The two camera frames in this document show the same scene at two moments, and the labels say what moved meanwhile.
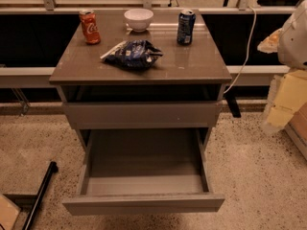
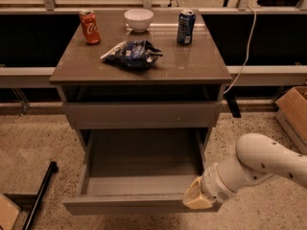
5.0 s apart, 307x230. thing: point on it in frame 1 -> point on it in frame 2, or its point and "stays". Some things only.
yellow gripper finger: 271,43 -> 210,184
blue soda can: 186,27 stays
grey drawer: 144,172 stays
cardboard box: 296,127 stays
